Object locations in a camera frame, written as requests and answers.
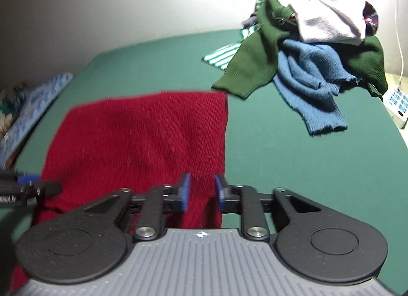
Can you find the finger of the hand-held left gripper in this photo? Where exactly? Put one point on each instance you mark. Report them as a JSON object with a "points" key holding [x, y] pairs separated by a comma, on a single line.
{"points": [[47, 189], [28, 178]]}

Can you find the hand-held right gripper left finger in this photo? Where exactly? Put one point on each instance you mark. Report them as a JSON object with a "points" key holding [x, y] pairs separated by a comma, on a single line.
{"points": [[185, 192]]}

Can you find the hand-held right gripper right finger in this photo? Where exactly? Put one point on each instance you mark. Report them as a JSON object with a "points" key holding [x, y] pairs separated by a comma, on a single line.
{"points": [[219, 194]]}

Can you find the red knit sweater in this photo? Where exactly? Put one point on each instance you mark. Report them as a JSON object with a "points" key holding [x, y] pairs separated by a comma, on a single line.
{"points": [[134, 136]]}

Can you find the blue white checkered cloth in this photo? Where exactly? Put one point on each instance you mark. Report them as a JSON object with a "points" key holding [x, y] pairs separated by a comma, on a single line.
{"points": [[35, 105]]}

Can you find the dark green sweater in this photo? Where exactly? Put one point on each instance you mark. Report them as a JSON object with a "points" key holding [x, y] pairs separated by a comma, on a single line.
{"points": [[251, 60]]}

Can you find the green white striped shirt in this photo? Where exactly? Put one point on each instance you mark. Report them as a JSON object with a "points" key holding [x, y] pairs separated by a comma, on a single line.
{"points": [[223, 55]]}

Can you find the blue knit sweater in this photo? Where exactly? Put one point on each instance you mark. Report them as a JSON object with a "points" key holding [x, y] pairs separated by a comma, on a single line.
{"points": [[306, 66]]}

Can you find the grey garment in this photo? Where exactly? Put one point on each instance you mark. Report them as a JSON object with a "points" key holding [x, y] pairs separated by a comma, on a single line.
{"points": [[250, 21]]}

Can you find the white power strip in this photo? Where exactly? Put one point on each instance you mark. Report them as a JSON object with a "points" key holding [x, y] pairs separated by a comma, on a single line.
{"points": [[397, 101]]}

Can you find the white garment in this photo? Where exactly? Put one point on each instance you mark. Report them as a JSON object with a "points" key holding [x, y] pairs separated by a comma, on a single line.
{"points": [[325, 19]]}

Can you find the plaid cloth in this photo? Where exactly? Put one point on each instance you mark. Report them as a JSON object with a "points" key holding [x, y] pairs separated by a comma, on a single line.
{"points": [[371, 22]]}

